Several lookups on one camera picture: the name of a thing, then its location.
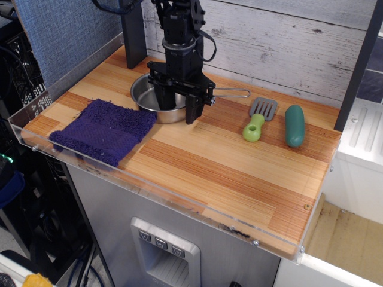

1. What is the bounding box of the toy spatula green handle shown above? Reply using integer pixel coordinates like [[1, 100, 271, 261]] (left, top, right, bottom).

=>
[[242, 97, 278, 142]]

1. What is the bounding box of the dark green toy cucumber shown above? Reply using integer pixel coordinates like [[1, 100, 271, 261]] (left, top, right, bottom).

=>
[[285, 105, 305, 148]]

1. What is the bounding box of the dark vertical post left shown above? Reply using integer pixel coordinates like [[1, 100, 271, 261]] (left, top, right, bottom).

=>
[[121, 4, 147, 69]]

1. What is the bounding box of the silver toy fridge cabinet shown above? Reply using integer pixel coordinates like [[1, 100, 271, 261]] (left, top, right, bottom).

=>
[[68, 166, 280, 286]]

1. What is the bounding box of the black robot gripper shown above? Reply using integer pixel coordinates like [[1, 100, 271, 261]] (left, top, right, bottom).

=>
[[148, 44, 215, 124]]

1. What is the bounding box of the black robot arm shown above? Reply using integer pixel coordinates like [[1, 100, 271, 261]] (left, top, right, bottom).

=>
[[148, 1, 215, 124]]

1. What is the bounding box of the black plastic crate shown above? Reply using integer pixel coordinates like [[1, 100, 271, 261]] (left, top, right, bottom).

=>
[[1, 22, 45, 124]]

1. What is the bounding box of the dark vertical post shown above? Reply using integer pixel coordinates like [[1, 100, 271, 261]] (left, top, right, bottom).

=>
[[334, 0, 382, 132], [121, 4, 147, 69]]

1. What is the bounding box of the small stainless steel pot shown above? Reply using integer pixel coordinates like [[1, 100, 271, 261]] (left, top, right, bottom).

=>
[[130, 73, 251, 124]]

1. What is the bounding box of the purple towel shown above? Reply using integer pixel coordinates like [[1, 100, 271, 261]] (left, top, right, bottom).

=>
[[48, 99, 156, 167]]

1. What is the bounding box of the white toy sink unit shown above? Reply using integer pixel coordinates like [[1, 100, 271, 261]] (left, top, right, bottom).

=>
[[275, 99, 382, 286]]

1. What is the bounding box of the ice dispenser panel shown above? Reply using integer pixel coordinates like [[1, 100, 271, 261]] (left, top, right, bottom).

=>
[[130, 217, 201, 286]]

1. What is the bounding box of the dark vertical post right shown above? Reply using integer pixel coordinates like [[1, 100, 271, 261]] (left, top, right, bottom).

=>
[[334, 0, 382, 132]]

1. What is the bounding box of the clear acrylic edge guard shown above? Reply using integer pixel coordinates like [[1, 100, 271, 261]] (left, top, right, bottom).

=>
[[11, 36, 341, 261]]

